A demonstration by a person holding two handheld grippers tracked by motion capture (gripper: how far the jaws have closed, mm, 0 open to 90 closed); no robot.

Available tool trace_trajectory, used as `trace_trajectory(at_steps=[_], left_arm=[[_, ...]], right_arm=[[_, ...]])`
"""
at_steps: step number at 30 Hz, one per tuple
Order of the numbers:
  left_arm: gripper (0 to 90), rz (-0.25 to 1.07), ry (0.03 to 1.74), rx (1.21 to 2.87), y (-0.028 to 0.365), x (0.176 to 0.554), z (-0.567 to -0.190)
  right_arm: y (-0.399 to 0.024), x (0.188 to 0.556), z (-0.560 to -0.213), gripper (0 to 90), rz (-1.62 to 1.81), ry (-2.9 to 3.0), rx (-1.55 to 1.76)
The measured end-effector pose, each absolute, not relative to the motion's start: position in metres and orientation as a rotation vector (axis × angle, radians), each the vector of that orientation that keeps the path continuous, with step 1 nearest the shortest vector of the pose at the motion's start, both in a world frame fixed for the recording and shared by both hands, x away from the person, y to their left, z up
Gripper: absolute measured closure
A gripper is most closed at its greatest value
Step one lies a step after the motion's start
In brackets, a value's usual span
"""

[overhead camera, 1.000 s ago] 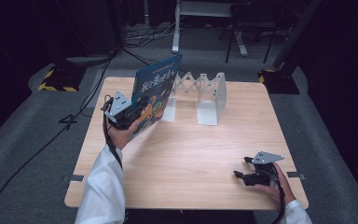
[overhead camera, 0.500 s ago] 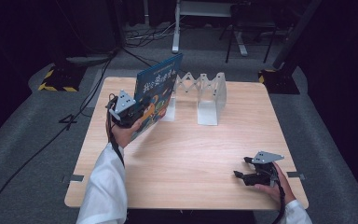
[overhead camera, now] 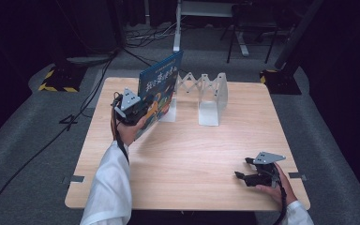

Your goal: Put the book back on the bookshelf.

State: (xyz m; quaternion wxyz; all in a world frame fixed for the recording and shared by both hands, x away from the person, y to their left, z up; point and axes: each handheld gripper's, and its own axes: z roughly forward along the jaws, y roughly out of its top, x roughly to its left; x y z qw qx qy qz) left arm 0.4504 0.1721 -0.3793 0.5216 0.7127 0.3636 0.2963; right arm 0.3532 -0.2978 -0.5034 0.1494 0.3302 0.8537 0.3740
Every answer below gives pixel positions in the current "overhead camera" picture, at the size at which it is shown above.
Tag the black slanted pole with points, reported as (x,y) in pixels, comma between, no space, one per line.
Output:
(296,34)

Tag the person's right hand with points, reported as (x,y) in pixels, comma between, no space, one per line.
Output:
(282,190)

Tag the black chair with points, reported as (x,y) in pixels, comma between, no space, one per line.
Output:
(253,18)

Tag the person's left hand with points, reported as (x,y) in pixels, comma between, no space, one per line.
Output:
(129,132)

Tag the black stand base striped edge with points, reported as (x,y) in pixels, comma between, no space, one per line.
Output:
(281,82)
(64,79)

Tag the white expandable book rack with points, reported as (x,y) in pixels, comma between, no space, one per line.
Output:
(211,100)

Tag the white metal desk frame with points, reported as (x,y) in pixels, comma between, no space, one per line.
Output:
(177,31)

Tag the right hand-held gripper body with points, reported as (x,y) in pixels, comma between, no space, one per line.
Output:
(264,176)

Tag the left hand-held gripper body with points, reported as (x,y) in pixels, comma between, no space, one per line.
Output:
(129,106)

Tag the blue picture book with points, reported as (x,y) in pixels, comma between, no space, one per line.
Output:
(161,84)

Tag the grey tape strip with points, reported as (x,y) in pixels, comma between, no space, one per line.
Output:
(297,176)

